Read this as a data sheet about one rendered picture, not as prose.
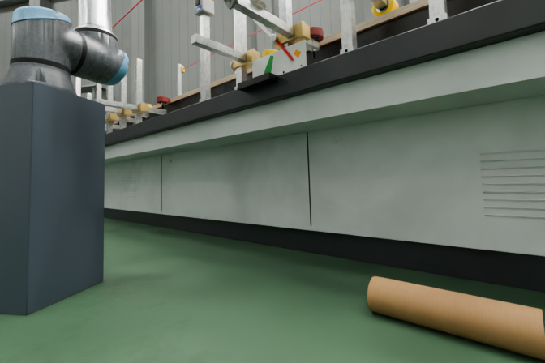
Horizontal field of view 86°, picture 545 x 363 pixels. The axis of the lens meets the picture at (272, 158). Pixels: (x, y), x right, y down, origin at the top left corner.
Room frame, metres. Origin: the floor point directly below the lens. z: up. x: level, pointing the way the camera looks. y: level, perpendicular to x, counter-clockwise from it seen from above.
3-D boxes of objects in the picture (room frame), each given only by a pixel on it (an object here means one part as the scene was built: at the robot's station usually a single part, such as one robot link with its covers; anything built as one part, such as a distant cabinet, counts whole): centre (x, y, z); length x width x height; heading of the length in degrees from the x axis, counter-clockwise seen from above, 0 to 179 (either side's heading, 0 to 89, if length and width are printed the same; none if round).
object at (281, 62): (1.06, -0.03, 0.75); 0.26 x 0.01 x 0.10; 49
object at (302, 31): (1.05, -0.09, 0.85); 0.13 x 0.06 x 0.05; 49
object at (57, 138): (0.90, 0.72, 0.30); 0.25 x 0.25 x 0.60; 78
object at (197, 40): (1.16, 0.12, 0.82); 0.43 x 0.03 x 0.04; 139
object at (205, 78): (1.40, 0.32, 0.93); 0.05 x 0.04 x 0.45; 49
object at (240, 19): (1.22, 0.12, 0.93); 0.03 x 0.03 x 0.48; 49
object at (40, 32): (0.91, 0.72, 0.79); 0.17 x 0.15 x 0.18; 155
